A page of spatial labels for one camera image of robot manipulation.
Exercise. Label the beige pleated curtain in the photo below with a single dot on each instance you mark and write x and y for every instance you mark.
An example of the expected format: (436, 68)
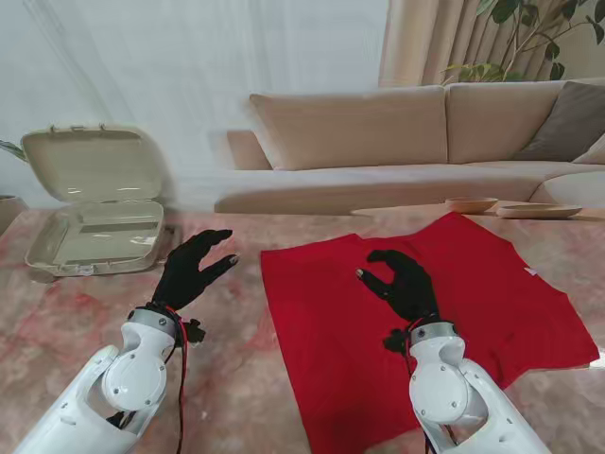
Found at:
(425, 42)

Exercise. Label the red shirt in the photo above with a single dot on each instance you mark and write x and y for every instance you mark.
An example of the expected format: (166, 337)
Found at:
(331, 331)

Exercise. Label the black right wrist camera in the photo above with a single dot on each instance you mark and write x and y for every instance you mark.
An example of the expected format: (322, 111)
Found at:
(394, 341)

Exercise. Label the deep wooden bowl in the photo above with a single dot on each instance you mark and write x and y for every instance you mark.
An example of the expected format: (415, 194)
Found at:
(470, 204)

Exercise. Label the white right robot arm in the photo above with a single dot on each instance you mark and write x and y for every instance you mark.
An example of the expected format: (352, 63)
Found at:
(444, 388)

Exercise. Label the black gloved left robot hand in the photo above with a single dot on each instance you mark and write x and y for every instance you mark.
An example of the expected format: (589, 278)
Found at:
(182, 279)

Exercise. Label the open beige hard-shell suitcase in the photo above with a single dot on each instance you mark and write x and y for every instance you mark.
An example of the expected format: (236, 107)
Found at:
(94, 165)

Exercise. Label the green leafy houseplant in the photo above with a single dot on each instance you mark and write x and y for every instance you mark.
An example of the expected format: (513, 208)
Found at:
(503, 12)

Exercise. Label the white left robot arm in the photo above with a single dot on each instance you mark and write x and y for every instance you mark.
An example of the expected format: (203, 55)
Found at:
(132, 378)

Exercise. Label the cream sofa cushion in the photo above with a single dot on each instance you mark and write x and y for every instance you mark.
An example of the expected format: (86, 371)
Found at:
(596, 153)

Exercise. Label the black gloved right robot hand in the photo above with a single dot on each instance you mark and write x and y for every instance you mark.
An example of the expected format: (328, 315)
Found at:
(411, 288)

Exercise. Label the shallow wooden dish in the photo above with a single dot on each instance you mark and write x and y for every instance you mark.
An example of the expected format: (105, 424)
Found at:
(539, 211)

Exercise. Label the beige sectional sofa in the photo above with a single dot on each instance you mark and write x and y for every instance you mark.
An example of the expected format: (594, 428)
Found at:
(359, 127)

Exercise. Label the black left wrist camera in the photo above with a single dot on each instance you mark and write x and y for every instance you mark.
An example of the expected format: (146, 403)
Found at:
(195, 331)

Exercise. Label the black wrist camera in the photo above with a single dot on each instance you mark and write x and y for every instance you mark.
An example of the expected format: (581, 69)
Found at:
(195, 331)
(394, 341)

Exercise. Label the brown sofa cushion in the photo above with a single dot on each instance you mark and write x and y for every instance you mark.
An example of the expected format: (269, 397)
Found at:
(567, 123)

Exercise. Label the beige plant pot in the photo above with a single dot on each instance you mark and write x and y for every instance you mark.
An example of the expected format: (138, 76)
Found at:
(10, 213)

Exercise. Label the white sheer curtain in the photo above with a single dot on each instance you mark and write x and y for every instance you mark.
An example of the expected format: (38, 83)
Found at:
(189, 57)

